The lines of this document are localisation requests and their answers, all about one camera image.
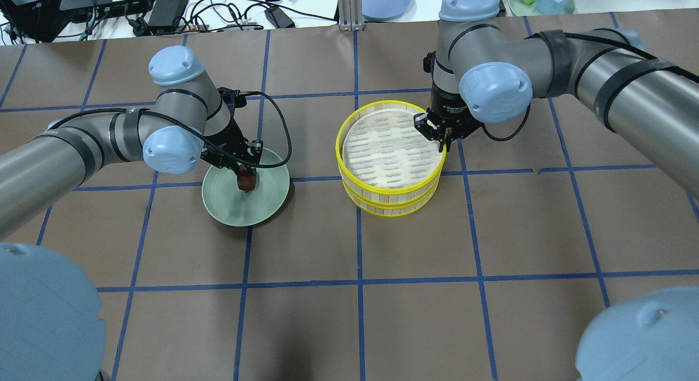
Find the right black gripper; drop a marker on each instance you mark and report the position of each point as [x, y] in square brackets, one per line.
[452, 113]

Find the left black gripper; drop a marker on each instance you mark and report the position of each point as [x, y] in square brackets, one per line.
[223, 145]

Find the dark red bun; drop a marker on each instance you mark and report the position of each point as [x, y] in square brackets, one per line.
[246, 178]

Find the yellow steamer layer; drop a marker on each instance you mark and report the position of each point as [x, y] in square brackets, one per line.
[390, 205]
[380, 152]

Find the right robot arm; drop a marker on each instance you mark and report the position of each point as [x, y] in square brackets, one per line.
[479, 77]

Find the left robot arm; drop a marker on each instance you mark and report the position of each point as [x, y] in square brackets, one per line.
[50, 324]

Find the light green plate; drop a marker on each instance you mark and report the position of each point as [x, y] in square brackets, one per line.
[231, 206]

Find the blue plate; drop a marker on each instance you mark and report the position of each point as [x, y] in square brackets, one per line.
[384, 10]

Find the black power adapter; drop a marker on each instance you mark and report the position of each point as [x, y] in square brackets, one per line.
[278, 18]

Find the green bowl with blocks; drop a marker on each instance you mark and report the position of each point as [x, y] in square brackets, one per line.
[526, 8]

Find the aluminium frame post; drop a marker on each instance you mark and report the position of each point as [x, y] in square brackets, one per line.
[351, 17]

